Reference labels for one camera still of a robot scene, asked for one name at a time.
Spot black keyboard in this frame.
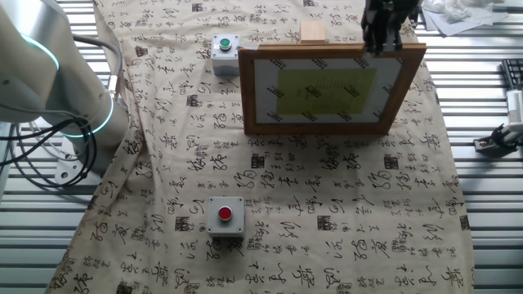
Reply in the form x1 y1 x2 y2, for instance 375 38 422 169
501 59 523 91

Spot wooden picture frame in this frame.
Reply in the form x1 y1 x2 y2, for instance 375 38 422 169
238 42 428 136

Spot white ribbed device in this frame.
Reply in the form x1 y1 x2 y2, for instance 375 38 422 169
505 89 523 126

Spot grey robot cable bundle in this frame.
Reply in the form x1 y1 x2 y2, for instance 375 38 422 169
10 34 123 187

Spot grey box red button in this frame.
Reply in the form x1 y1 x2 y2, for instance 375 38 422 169
206 196 246 239

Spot black clamp tool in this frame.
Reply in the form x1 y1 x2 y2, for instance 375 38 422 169
473 122 523 154

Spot white crumpled papers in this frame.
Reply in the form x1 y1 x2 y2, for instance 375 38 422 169
420 0 510 37

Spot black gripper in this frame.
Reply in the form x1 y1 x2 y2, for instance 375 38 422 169
361 0 421 56

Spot beige calligraphy print cloth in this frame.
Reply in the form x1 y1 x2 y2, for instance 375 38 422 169
44 0 475 294

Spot small wooden block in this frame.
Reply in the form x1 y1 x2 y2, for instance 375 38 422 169
299 22 328 45

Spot grey box green button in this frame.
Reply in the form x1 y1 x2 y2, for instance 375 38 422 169
210 33 241 78

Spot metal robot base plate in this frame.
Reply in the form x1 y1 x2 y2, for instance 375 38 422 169
55 153 103 183

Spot black robot arm cables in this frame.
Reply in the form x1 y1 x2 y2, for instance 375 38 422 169
0 116 98 189

